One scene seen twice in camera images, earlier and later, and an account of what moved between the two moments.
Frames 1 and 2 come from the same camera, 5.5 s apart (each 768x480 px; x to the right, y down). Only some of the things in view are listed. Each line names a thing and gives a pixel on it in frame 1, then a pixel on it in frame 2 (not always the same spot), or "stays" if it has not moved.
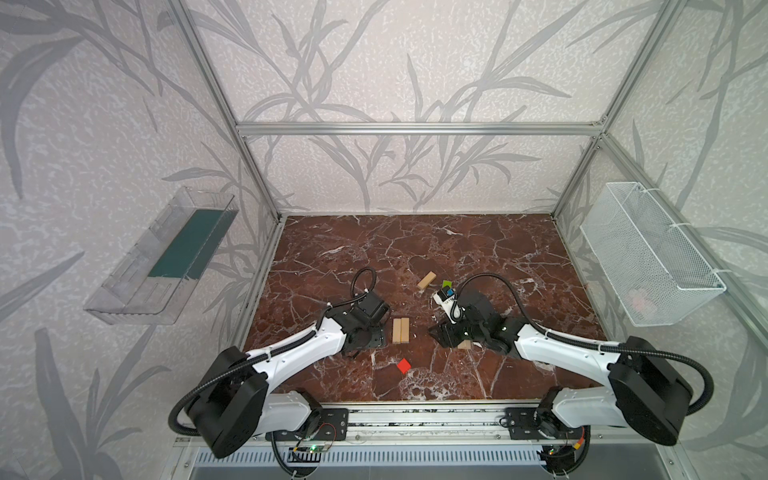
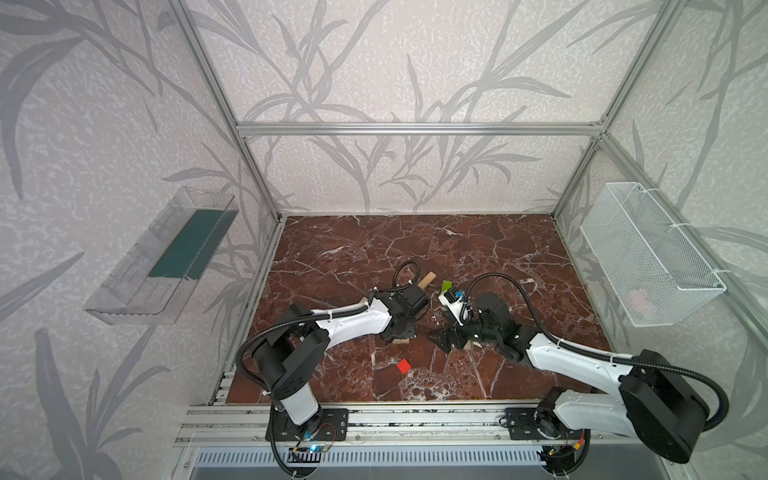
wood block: [426, 280] stays
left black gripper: [372, 336] -> [399, 327]
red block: [404, 365] stays
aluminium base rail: [429, 422] stays
